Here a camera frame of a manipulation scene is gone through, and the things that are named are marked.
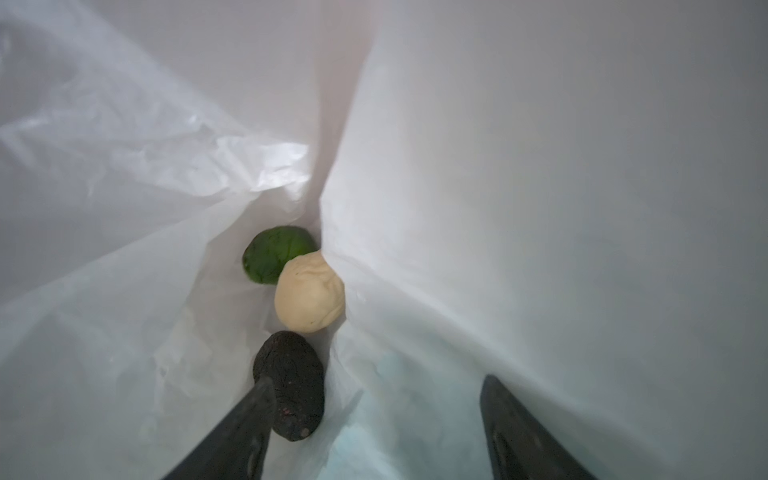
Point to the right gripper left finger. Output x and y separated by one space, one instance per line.
236 448

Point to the white plastic bag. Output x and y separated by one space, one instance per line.
568 195

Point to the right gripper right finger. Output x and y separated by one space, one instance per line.
519 446

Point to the dark avocado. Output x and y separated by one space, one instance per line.
298 377

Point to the green lime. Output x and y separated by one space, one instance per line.
265 257

